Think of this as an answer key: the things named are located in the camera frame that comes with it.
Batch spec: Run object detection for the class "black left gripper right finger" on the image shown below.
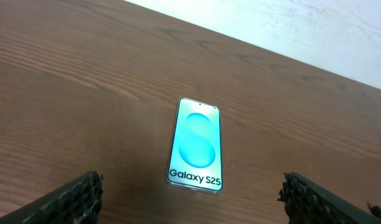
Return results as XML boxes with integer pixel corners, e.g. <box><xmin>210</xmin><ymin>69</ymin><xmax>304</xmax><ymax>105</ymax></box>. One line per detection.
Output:
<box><xmin>278</xmin><ymin>172</ymin><xmax>381</xmax><ymax>224</ymax></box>

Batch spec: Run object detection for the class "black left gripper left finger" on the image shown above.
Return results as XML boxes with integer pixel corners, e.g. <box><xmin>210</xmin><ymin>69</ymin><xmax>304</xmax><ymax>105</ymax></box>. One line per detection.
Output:
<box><xmin>0</xmin><ymin>171</ymin><xmax>103</xmax><ymax>224</ymax></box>

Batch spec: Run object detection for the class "Galaxy S25 smartphone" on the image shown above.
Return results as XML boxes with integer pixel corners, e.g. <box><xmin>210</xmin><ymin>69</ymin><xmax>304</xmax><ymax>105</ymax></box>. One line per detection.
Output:
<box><xmin>166</xmin><ymin>98</ymin><xmax>223</xmax><ymax>194</ymax></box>

